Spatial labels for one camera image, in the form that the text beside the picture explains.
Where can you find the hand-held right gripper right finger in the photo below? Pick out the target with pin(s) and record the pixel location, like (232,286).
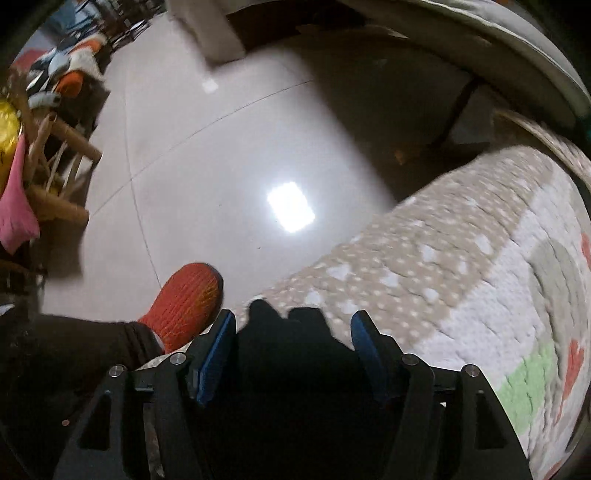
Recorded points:
(368,357)

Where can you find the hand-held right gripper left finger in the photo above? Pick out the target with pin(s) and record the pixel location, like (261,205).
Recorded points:
(213,357)

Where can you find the black pants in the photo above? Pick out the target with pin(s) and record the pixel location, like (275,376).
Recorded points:
(295,392)

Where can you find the orange knit shoe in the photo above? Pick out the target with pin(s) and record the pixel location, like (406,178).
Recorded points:
(184,304)

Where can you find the printed quilted blanket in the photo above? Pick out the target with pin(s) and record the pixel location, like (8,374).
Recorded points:
(461,286)

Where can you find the person's leg in dark trousers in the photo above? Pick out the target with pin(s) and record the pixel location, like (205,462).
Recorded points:
(55,364)

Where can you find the wooden chair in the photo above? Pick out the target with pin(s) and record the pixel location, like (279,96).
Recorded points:
(55,203)

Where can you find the pink cloth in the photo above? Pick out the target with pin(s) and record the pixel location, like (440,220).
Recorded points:
(16,212)

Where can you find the yellow round object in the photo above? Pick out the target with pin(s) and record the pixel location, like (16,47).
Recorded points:
(7,129)

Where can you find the pile of orange white items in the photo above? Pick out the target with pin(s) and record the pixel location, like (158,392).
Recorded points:
(74,74)

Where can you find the grey bedding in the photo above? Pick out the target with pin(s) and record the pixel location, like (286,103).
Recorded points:
(517,41)

